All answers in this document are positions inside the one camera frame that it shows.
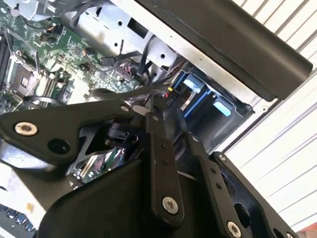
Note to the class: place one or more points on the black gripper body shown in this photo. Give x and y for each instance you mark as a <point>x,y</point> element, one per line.
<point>111,203</point>

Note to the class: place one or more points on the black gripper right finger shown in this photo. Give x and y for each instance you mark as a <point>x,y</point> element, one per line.
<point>215,178</point>

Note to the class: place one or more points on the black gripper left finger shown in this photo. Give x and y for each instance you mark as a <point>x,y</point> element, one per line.
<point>99,111</point>

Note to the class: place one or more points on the hard disk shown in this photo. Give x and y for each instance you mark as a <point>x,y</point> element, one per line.
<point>192,83</point>

